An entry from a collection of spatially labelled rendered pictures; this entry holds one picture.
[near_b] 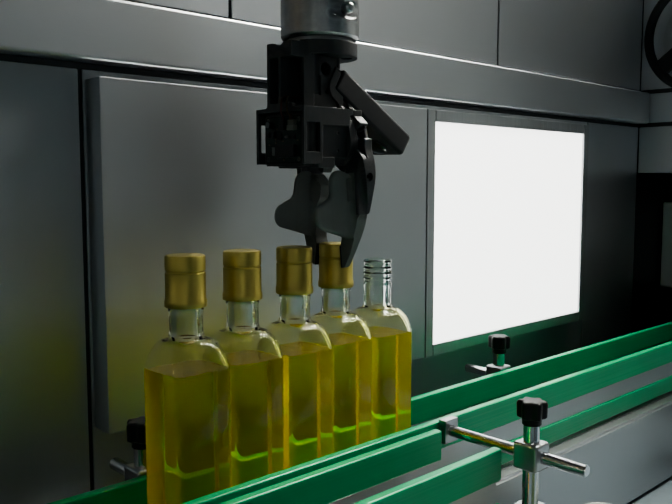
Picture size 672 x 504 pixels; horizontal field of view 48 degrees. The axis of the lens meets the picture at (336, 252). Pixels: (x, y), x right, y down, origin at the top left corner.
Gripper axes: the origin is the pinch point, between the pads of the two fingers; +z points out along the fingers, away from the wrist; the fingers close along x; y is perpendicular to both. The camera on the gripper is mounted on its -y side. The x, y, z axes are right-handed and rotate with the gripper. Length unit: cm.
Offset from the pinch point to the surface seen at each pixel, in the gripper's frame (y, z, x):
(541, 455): -11.7, 19.3, 16.7
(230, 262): 13.3, 0.0, 0.8
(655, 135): -96, -16, -12
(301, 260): 6.4, 0.2, 2.2
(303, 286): 6.2, 2.7, 2.2
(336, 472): 6.1, 19.2, 6.7
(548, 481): -30.6, 30.3, 6.1
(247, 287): 12.3, 2.2, 1.9
